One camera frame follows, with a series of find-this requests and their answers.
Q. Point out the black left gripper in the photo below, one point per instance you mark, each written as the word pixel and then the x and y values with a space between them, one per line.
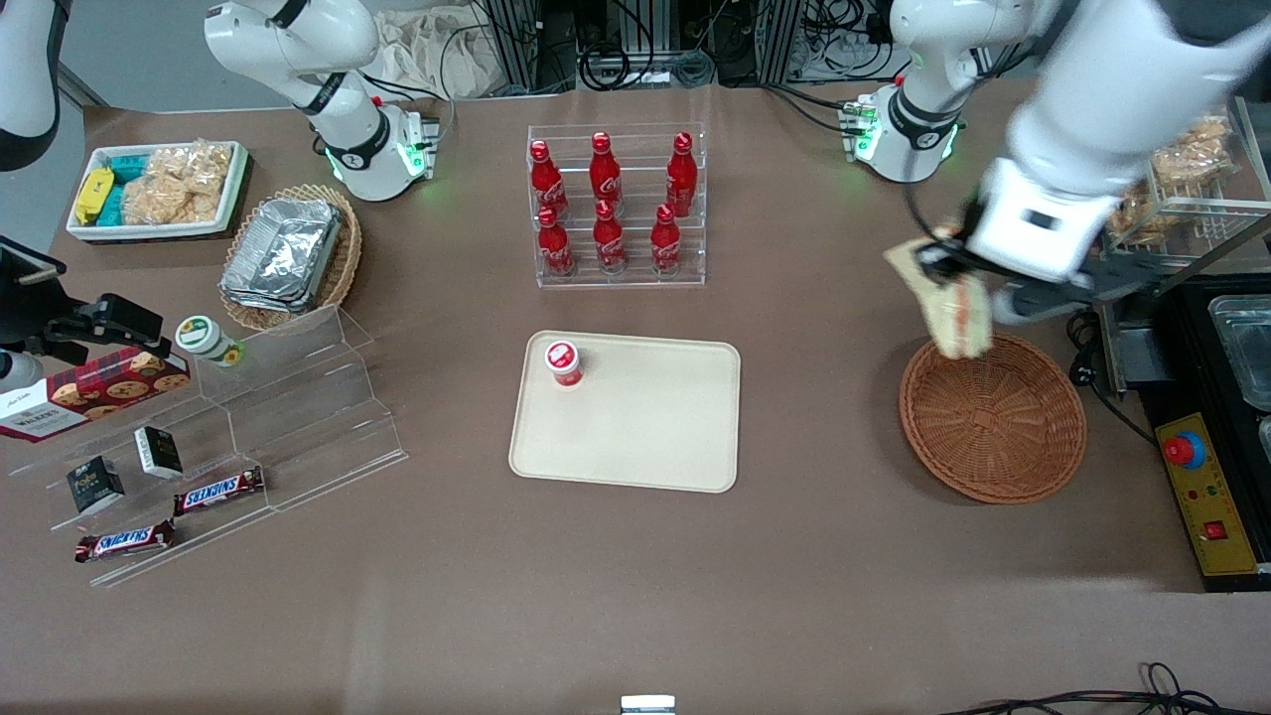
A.
pixel 950 259

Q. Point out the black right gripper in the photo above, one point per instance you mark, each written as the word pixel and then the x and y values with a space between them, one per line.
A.
pixel 62 328

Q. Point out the triangle sandwich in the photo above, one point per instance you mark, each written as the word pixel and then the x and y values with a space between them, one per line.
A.
pixel 958 318

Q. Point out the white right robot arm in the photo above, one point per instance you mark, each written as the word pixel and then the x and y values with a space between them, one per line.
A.
pixel 298 50

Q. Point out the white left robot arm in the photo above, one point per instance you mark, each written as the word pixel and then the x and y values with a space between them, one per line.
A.
pixel 1122 99

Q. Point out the empty brown wicker basket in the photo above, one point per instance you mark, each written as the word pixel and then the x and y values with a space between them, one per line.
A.
pixel 993 417

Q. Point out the light wicker basket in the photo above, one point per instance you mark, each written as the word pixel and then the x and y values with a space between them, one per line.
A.
pixel 348 258

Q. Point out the cream plastic tray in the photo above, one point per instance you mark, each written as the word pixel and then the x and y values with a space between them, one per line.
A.
pixel 645 427

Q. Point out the yellow snack packet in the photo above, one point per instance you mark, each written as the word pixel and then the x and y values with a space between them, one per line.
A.
pixel 93 194

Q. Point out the red tartan cookie box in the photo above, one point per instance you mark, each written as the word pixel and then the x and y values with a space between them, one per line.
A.
pixel 89 392

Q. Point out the clear bag of crackers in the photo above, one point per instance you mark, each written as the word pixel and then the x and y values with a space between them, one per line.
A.
pixel 164 204
pixel 194 164

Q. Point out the teal snack packet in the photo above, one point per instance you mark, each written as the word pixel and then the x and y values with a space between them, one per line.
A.
pixel 124 169

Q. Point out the green lid white bottle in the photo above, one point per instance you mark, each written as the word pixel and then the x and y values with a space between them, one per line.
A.
pixel 204 338

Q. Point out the black box white side label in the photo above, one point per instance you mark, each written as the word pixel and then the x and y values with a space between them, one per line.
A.
pixel 159 452

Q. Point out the clear acrylic stepped stand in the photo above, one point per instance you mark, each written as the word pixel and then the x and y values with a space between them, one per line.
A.
pixel 60 477
pixel 308 417

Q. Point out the white plastic crate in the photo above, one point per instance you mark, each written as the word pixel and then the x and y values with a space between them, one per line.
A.
pixel 238 179

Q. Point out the black box gold Face print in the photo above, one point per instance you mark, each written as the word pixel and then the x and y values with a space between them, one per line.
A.
pixel 96 487

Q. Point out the bagged pastry snack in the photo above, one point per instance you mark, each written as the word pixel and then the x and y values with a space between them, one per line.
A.
pixel 1137 223
pixel 1197 154

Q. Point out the stacked foil containers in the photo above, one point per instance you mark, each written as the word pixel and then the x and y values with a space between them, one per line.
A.
pixel 283 253

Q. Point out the Snickers chocolate bar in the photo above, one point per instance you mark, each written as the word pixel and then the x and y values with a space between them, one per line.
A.
pixel 124 541
pixel 218 491

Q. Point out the black machine housing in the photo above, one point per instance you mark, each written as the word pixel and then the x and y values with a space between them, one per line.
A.
pixel 1192 328

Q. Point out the red cola bottle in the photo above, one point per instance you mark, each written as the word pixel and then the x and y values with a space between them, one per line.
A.
pixel 605 174
pixel 554 248
pixel 546 179
pixel 666 243
pixel 609 243
pixel 681 179

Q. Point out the red emergency stop button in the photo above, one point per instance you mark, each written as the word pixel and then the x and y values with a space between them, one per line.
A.
pixel 1184 450

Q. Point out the clear acrylic bottle rack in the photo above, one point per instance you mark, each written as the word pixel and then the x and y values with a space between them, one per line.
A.
pixel 635 159

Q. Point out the glass display case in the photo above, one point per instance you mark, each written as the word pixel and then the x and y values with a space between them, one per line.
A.
pixel 1246 189

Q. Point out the steel pan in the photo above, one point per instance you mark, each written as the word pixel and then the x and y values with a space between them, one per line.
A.
pixel 1246 348

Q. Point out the red yogurt drink bottle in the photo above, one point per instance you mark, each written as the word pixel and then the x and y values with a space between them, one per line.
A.
pixel 563 362

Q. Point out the beige cloth bag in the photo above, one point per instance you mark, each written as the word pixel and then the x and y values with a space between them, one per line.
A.
pixel 437 50

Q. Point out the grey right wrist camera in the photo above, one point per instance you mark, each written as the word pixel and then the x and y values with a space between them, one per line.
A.
pixel 15 372

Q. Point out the metal bracket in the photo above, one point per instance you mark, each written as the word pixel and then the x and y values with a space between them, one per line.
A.
pixel 1132 348

